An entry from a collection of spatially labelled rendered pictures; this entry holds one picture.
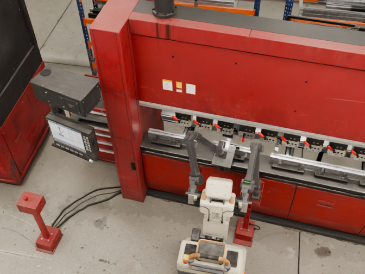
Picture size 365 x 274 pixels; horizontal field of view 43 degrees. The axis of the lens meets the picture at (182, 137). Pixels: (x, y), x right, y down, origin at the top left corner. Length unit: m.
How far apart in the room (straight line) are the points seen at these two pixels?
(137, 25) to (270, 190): 2.07
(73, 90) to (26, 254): 2.14
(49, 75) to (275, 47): 1.78
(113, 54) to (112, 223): 2.12
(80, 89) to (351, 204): 2.71
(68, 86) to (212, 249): 1.75
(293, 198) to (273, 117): 1.03
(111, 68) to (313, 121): 1.74
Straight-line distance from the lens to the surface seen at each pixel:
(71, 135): 3.97
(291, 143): 4.22
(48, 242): 5.03
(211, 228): 4.09
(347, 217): 4.84
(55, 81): 3.78
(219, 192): 3.67
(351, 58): 3.54
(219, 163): 4.27
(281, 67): 3.64
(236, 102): 3.96
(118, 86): 3.93
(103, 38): 3.66
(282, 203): 4.76
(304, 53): 3.52
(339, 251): 5.13
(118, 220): 5.14
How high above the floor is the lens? 4.34
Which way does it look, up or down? 48 degrees down
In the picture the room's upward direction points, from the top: 1 degrees counter-clockwise
